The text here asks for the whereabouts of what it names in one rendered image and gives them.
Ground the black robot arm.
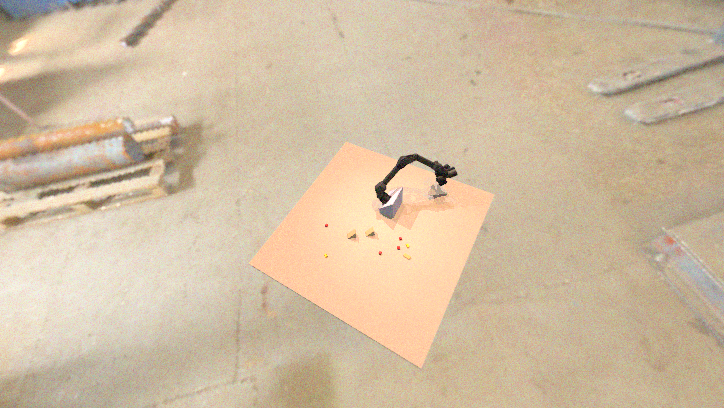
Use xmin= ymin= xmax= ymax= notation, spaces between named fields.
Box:
xmin=375 ymin=153 xmax=457 ymax=204

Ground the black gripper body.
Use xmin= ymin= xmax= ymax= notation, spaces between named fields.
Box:
xmin=434 ymin=172 xmax=447 ymax=186

